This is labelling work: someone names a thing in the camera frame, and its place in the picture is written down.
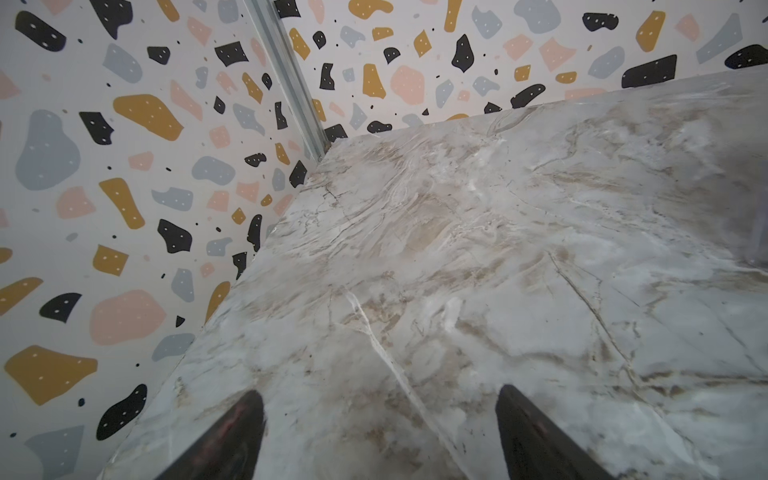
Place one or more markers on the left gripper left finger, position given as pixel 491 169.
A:
pixel 229 449

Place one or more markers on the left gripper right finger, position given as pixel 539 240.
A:
pixel 534 447

